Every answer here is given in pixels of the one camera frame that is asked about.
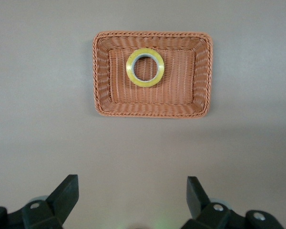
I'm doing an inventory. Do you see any clear yellowish tape roll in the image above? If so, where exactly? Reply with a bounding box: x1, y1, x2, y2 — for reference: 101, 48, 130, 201
125, 47, 165, 88

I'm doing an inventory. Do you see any brown wicker basket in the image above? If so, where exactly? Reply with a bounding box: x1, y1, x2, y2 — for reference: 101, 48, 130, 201
92, 30, 214, 119

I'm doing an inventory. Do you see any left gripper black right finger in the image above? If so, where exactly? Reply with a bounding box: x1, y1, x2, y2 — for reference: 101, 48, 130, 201
181, 176, 283, 229

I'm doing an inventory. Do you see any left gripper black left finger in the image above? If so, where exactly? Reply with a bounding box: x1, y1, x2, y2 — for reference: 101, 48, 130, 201
0, 175, 80, 229

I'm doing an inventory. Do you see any brown table cover cloth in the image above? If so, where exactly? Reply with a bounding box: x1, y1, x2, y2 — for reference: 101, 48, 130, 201
0, 0, 286, 229

